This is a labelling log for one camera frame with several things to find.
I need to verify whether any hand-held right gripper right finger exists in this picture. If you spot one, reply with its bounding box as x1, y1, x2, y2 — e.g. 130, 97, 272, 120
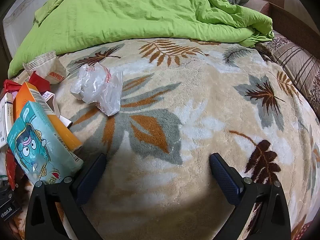
209, 153, 292, 240

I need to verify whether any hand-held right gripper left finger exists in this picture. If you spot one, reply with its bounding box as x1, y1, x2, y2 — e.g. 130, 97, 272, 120
24, 153, 108, 240

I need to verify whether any red carton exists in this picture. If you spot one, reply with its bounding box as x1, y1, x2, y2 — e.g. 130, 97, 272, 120
5, 150, 17, 188

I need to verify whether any orange box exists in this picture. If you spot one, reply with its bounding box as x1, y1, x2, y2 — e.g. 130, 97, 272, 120
13, 82, 83, 153

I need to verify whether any teal cartoon tissue packet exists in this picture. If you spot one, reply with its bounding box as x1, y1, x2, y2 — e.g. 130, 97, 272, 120
7, 101, 84, 185

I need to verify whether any clear plastic bag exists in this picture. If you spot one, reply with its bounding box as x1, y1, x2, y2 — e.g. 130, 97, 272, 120
70, 62, 123, 117

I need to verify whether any white box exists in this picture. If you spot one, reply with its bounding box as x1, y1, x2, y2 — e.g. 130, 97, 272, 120
0, 92, 14, 148

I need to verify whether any red wrapper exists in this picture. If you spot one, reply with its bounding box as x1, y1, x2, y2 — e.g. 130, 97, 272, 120
3, 71, 52, 95

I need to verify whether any white plastic bag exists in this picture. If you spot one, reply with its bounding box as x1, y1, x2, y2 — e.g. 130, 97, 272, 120
22, 51, 70, 84

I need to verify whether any leaf print fleece blanket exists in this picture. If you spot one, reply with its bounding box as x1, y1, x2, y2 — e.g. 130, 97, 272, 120
10, 36, 320, 240

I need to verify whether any striped beige pillow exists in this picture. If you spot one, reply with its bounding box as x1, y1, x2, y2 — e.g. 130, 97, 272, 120
255, 30, 320, 125

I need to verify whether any green quilt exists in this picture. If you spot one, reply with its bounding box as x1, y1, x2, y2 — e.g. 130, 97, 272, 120
7, 0, 274, 79

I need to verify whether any brown upholstered headboard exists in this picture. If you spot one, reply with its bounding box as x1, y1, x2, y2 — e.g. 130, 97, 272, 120
247, 0, 320, 55

